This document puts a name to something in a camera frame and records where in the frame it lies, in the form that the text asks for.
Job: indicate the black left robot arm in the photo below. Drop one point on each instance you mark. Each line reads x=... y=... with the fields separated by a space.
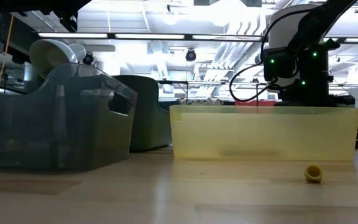
x=26 y=4

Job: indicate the black ceiling camera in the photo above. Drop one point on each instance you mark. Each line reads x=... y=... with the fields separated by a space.
x=88 y=58
x=190 y=55

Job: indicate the smoky grey translucent bin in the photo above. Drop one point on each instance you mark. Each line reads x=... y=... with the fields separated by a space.
x=42 y=124

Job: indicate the red background object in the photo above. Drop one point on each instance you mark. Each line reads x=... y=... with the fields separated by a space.
x=250 y=103

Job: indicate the round ceiling lamp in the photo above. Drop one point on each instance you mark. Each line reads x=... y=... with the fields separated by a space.
x=171 y=17

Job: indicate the teal plastic bin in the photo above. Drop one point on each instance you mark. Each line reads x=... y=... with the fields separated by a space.
x=151 y=118

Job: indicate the yellow translucent plastic bin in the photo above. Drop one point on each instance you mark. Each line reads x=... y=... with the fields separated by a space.
x=259 y=133

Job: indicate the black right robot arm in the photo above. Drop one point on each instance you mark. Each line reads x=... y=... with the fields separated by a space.
x=312 y=71

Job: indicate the yellow eraser cap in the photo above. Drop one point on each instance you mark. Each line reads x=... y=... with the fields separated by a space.
x=313 y=174

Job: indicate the white gooseneck desk lamp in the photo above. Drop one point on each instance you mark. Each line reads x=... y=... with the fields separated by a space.
x=54 y=54

